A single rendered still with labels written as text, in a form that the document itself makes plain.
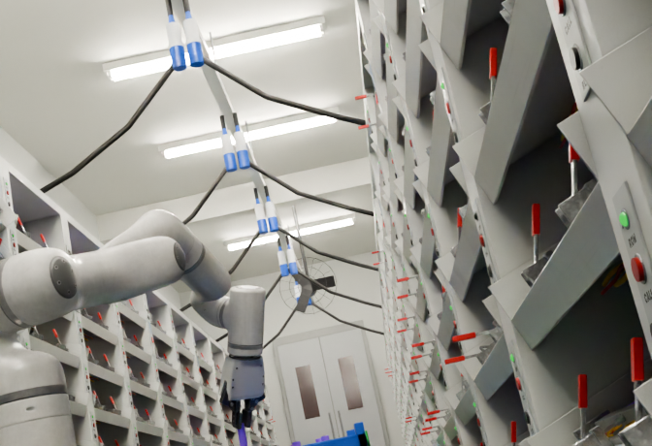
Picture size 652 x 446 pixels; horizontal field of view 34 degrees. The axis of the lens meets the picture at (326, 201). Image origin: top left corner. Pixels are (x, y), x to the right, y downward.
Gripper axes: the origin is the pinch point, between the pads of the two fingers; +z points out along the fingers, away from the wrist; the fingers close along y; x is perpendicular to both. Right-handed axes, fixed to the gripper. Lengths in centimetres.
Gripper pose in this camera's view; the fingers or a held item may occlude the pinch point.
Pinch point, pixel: (242, 419)
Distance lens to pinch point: 256.0
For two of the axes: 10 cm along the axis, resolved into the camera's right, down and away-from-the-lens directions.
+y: -8.1, 0.0, -5.9
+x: 5.9, 0.8, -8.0
